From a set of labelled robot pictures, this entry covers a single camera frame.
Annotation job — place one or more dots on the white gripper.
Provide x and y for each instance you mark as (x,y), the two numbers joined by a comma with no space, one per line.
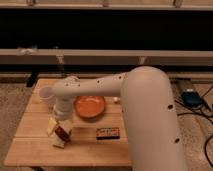
(63,113)

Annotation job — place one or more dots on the red pepper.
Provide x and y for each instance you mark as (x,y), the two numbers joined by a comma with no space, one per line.
(60,132)

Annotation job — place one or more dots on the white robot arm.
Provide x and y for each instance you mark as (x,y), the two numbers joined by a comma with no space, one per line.
(149,113)

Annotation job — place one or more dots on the white sponge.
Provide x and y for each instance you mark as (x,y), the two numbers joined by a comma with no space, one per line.
(56,141)

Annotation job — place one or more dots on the white plastic cup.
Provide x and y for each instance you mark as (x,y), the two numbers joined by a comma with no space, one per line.
(46,95)

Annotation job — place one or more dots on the orange bowl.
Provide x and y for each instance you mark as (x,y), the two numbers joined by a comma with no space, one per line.
(89,106)

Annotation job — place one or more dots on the wooden table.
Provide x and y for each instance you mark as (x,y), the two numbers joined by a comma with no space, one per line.
(32,147)

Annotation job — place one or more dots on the small colourful box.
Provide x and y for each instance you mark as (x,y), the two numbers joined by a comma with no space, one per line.
(107,133)

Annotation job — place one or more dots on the white tube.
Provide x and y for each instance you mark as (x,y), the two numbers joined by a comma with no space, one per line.
(116,99)

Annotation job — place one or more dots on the blue device on floor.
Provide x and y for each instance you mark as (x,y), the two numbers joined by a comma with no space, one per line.
(191,98)

